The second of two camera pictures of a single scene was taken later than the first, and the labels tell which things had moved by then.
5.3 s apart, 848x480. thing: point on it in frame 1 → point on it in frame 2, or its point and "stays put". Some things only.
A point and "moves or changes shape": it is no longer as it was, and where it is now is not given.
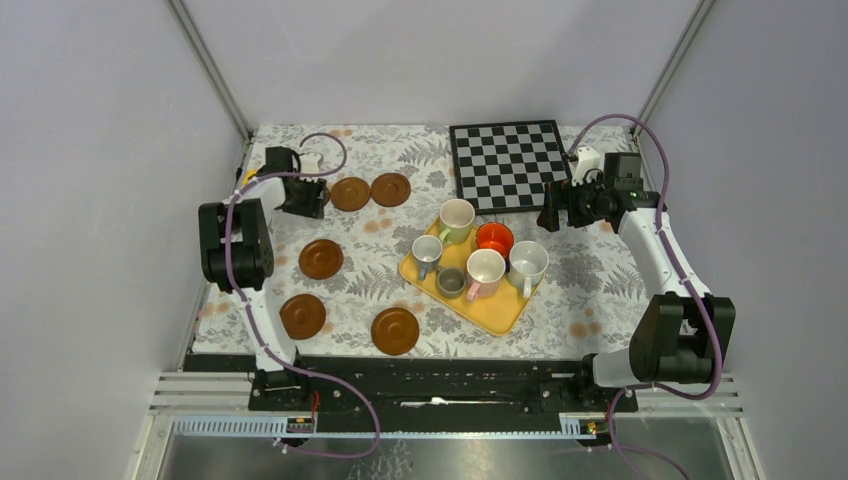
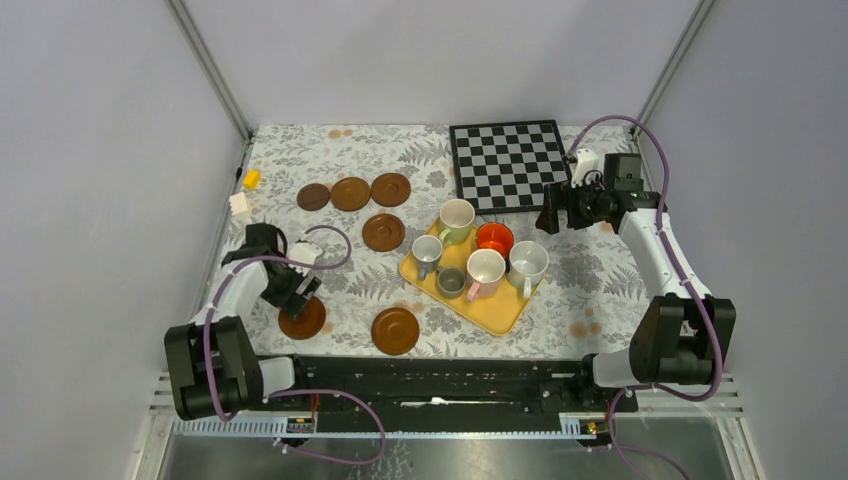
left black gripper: (313, 207) → (290, 300)
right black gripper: (562, 193) stays put
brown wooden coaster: (390, 190) stays put
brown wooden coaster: (302, 315) stays put
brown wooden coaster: (395, 331) stays put
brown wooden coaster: (320, 259) moves or changes shape
